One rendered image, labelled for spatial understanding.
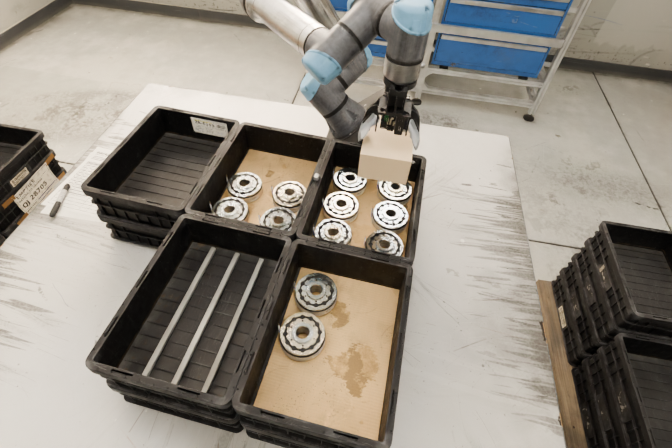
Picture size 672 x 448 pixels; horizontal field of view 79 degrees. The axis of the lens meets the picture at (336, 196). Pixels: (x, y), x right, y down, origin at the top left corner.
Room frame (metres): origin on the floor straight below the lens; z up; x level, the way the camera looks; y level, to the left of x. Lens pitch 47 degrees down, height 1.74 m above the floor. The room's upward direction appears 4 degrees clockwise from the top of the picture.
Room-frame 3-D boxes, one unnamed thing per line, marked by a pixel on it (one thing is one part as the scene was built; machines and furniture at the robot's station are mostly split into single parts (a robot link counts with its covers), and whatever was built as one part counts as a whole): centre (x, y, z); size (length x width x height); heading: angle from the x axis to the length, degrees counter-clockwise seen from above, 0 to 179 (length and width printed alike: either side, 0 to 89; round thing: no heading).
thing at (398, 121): (0.75, -0.11, 1.24); 0.09 x 0.08 x 0.12; 173
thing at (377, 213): (0.75, -0.16, 0.86); 0.10 x 0.10 x 0.01
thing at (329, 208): (0.78, -0.02, 0.86); 0.10 x 0.10 x 0.01
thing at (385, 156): (0.78, -0.12, 1.08); 0.16 x 0.12 x 0.07; 173
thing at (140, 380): (0.43, 0.28, 0.92); 0.40 x 0.30 x 0.02; 170
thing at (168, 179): (0.87, 0.50, 0.87); 0.40 x 0.30 x 0.11; 170
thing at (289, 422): (0.37, -0.02, 0.92); 0.40 x 0.30 x 0.02; 170
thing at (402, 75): (0.76, -0.12, 1.32); 0.08 x 0.08 x 0.05
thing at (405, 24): (0.76, -0.11, 1.40); 0.09 x 0.08 x 0.11; 38
